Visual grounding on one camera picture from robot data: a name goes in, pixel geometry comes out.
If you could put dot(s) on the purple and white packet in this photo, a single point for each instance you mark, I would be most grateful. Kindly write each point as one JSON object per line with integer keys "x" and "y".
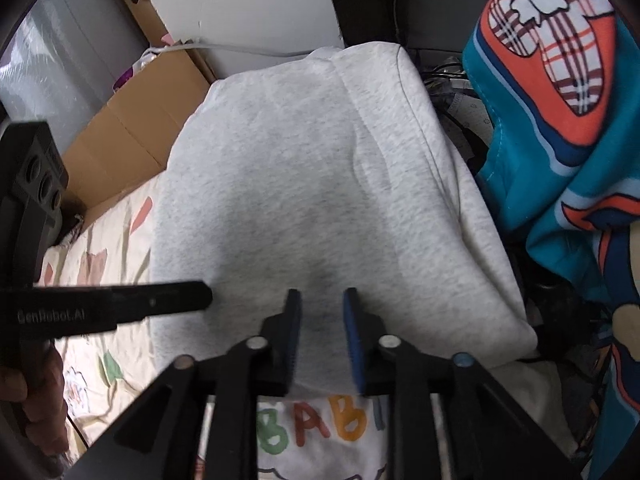
{"x": 125, "y": 77}

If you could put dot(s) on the light grey sweatshirt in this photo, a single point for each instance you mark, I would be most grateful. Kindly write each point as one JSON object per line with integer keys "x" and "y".
{"x": 310, "y": 185}

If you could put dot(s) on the person's left hand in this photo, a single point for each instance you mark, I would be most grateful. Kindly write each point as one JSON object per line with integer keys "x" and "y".
{"x": 47, "y": 400}

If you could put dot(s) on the white board panel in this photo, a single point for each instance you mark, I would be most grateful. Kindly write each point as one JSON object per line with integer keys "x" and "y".
{"x": 240, "y": 5}

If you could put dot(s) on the grey plastic-wrapped mattress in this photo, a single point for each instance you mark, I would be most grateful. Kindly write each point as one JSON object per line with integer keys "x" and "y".
{"x": 70, "y": 50}

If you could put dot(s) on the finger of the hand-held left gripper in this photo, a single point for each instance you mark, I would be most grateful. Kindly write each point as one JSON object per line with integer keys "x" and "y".
{"x": 165, "y": 300}

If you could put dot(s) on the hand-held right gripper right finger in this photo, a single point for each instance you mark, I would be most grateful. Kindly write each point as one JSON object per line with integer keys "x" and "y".
{"x": 351, "y": 340}

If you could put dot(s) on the teal printed blanket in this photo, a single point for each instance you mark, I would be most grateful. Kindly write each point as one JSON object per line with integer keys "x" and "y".
{"x": 570, "y": 135}

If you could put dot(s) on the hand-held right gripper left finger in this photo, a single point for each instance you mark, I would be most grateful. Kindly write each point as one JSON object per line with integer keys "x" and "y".
{"x": 294, "y": 340}

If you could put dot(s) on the cream printed blanket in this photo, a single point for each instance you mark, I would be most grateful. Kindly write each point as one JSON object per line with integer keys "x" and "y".
{"x": 115, "y": 270}

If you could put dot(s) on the flattened cardboard box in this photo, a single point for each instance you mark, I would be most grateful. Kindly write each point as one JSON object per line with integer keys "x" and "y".
{"x": 130, "y": 140}

